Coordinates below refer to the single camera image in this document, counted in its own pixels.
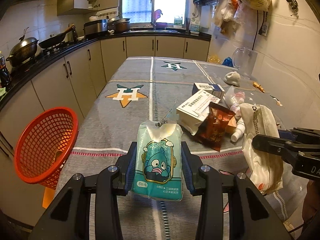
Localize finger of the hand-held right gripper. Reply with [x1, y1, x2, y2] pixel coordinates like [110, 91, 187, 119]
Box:
[276, 127, 320, 143]
[252, 134, 320, 166]

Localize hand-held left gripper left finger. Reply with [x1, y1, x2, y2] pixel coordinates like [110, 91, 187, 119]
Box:
[28, 141, 138, 240]

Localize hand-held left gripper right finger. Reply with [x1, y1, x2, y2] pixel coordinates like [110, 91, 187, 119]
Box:
[181, 142, 293, 240]

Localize beige plastic wrapper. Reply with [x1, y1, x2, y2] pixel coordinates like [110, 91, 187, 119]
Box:
[239, 103, 284, 195]

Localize teal cartoon tissue packet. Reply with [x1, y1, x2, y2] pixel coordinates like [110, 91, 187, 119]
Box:
[130, 102, 187, 202]

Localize clear plastic bag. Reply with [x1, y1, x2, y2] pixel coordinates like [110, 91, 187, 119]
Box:
[223, 85, 247, 119]

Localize red plastic basket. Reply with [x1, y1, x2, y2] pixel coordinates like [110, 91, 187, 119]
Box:
[14, 107, 79, 190]

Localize white plastic bottle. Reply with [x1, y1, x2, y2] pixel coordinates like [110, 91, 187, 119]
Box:
[230, 117, 247, 142]

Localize small orange box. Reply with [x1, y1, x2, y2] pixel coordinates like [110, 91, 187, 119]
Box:
[226, 117, 238, 130]

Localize brown snack packet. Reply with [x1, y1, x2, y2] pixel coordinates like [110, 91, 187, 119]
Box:
[195, 102, 237, 152]

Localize white medicine box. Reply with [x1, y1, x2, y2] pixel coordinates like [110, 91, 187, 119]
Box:
[176, 91, 222, 135]

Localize white and blue box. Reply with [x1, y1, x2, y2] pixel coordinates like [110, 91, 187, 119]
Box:
[192, 82, 225, 99]

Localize clear plastic pitcher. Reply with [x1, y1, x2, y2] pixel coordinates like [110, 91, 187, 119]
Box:
[233, 47, 258, 79]

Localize grey star-print tablecloth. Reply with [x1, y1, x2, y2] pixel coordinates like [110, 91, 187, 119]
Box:
[56, 56, 310, 240]

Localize beige lower kitchen cabinets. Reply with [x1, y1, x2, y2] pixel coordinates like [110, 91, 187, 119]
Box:
[0, 34, 211, 227]

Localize hanging white plastic bags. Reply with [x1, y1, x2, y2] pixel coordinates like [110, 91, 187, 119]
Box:
[214, 0, 240, 35]

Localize black kitchen countertop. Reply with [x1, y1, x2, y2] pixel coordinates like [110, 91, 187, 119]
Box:
[0, 29, 212, 110]

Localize stacked cooking pots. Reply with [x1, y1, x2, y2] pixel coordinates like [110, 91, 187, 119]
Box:
[107, 17, 131, 33]

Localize silver rice cooker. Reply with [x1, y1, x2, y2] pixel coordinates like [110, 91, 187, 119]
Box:
[83, 19, 108, 37]

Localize black frying pan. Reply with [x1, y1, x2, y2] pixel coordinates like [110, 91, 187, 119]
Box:
[38, 24, 75, 49]

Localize dark sauce bottle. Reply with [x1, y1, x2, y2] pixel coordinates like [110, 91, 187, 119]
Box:
[0, 51, 12, 87]

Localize lidded metal wok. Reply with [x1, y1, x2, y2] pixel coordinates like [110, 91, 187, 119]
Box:
[5, 27, 40, 67]

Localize black power cable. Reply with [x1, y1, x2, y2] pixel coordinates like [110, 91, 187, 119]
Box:
[251, 5, 269, 50]

